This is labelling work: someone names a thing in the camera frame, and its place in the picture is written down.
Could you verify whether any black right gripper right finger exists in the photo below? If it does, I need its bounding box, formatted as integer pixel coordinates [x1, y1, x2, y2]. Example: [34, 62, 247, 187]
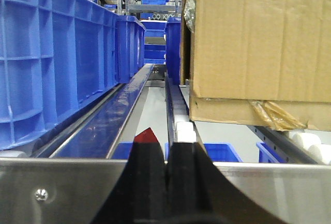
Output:
[165, 142, 284, 223]

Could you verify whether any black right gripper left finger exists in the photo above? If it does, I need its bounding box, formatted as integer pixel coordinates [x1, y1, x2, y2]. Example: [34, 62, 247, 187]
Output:
[91, 141, 166, 223]

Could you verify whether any small red block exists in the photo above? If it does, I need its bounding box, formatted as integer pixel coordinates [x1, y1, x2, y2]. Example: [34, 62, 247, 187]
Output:
[133, 127, 158, 143]

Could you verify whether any blue bin with package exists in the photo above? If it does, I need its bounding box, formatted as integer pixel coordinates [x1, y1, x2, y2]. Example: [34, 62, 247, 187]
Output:
[111, 142, 242, 162]

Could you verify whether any blue bin at right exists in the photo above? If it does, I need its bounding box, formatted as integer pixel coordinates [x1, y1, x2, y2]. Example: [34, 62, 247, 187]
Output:
[256, 142, 286, 163]

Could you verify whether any white roller track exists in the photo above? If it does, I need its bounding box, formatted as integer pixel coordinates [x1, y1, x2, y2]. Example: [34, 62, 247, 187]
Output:
[164, 72, 198, 146]

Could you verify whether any large brown cardboard box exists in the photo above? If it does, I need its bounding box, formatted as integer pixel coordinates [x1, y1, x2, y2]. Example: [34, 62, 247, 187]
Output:
[180, 0, 330, 131]

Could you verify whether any long blue ribbed crate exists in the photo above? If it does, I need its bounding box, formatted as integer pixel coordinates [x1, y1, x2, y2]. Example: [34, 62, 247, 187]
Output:
[1, 0, 117, 150]

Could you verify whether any blue glossy divider rail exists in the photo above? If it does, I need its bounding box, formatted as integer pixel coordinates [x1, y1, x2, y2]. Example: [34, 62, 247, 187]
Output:
[50, 64, 154, 158]

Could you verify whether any stainless steel shelf rail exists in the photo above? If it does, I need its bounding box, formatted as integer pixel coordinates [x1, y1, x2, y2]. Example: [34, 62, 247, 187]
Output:
[1, 158, 330, 223]

